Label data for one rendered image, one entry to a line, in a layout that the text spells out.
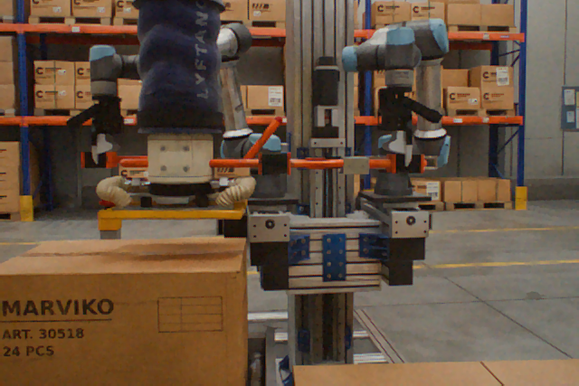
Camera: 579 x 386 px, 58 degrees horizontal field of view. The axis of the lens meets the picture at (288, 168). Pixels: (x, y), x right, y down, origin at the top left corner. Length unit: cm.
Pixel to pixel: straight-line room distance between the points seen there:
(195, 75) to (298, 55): 85
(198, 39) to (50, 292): 70
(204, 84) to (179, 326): 59
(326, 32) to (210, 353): 134
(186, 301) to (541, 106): 1075
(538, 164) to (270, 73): 567
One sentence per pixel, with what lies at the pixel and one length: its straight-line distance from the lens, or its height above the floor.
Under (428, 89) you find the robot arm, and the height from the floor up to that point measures 143.
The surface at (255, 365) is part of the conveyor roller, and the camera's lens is 175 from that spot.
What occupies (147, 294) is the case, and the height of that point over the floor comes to 90.
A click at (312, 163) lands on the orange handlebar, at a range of 138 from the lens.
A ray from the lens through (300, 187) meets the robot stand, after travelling 213.
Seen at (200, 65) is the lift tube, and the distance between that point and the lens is 136.
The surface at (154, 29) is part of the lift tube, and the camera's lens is 138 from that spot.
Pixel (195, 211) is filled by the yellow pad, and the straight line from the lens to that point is 130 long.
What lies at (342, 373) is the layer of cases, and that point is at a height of 54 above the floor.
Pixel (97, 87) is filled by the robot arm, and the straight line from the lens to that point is 173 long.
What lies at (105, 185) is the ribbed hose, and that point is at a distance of 137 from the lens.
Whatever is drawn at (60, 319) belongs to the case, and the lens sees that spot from 137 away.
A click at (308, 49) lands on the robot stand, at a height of 161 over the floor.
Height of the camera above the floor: 126
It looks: 3 degrees down
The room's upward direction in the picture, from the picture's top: straight up
